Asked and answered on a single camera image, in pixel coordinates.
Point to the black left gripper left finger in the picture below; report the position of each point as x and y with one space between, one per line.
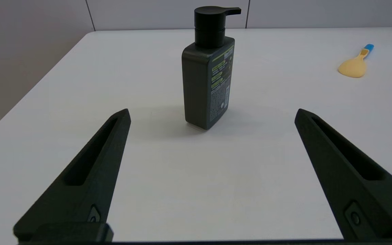
87 177

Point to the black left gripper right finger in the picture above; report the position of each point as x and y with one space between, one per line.
356 183

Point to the dark grey pump dispenser bottle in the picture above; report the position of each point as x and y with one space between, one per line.
208 81

